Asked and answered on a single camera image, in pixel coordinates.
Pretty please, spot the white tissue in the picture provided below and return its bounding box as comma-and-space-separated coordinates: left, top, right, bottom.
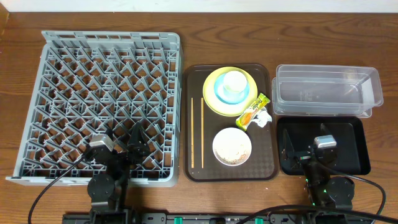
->
252, 108, 272, 128

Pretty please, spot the wooden chopstick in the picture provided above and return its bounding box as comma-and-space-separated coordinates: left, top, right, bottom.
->
190, 98, 195, 169
200, 97, 205, 169

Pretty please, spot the white bowl with food residue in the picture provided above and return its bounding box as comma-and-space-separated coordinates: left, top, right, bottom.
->
212, 128, 252, 166

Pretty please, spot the green yellow snack wrapper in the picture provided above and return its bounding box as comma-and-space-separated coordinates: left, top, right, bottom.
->
236, 93, 271, 131

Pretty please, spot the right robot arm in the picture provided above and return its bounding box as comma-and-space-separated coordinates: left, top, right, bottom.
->
282, 129, 354, 210

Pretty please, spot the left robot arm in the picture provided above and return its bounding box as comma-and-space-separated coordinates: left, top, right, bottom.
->
85, 123, 150, 223

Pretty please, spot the black tray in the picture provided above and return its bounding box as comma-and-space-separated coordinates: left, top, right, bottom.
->
277, 116, 371, 175

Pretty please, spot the clear plastic bin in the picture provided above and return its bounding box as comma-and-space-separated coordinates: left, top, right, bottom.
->
272, 64, 384, 118

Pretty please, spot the grey plastic dish rack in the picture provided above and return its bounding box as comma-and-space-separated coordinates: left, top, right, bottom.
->
9, 30, 183, 187

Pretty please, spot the brown serving tray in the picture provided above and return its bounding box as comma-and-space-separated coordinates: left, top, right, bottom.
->
181, 65, 279, 182

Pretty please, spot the light blue bowl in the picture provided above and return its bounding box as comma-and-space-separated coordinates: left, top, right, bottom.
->
214, 73, 250, 105

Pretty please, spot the yellow plate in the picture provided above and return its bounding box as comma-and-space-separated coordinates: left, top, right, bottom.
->
203, 67, 258, 116

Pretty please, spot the cream white cup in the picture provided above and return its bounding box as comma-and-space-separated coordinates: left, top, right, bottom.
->
223, 71, 248, 93

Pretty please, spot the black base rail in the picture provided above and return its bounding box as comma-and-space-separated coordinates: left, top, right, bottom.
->
62, 212, 372, 224

